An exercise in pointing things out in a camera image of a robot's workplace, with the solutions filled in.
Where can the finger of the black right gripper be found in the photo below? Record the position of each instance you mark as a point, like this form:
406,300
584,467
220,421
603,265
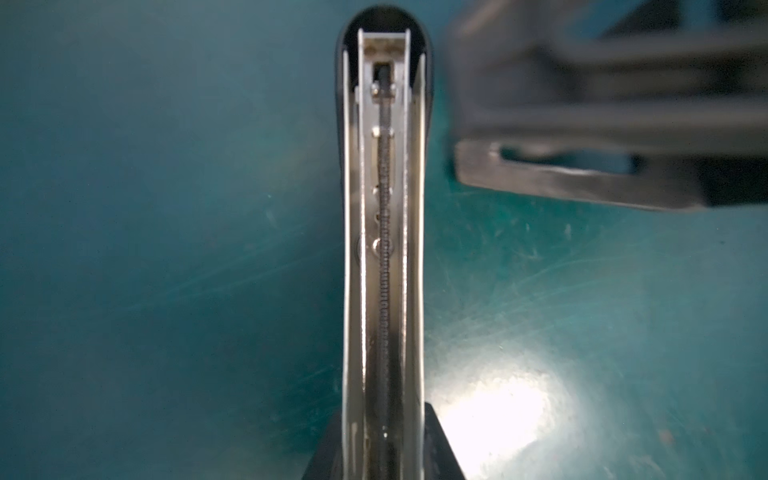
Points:
657,184
610,72

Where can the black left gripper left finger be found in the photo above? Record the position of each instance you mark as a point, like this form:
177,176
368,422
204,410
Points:
327,461

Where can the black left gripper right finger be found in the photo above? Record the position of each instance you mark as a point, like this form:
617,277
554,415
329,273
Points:
440,462

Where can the beige black stapler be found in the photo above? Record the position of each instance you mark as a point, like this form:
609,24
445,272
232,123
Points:
383,99

